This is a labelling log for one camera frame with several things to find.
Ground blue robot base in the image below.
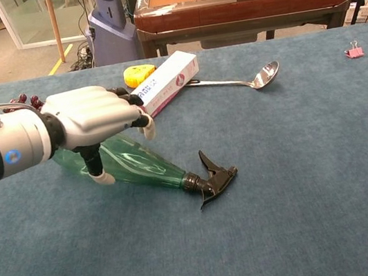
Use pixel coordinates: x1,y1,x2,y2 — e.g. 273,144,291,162
82,0,144,68

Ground yellow tape measure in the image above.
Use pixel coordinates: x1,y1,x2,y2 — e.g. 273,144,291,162
122,62,159,91

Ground wooden pole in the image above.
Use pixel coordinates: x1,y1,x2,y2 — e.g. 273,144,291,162
44,0,67,65

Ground blue table cloth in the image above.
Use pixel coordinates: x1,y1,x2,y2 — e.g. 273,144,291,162
0,22,368,276

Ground tangled black floor cables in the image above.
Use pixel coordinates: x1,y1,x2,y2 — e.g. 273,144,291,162
66,40,97,72

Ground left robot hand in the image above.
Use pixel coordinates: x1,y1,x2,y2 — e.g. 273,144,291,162
37,77,163,194

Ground white rectangular carton box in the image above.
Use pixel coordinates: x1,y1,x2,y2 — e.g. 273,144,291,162
124,47,206,121

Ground red grape bunch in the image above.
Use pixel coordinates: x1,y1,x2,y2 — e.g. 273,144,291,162
0,90,46,117

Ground wooden mahjong table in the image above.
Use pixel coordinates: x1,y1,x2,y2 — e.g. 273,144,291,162
131,0,364,61

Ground green spray bottle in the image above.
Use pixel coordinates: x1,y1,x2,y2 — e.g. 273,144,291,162
49,115,243,232

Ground steel ladle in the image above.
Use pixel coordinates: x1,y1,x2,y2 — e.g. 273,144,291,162
181,60,283,101

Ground pink binder clip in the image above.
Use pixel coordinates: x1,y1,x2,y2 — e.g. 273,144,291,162
343,39,366,60

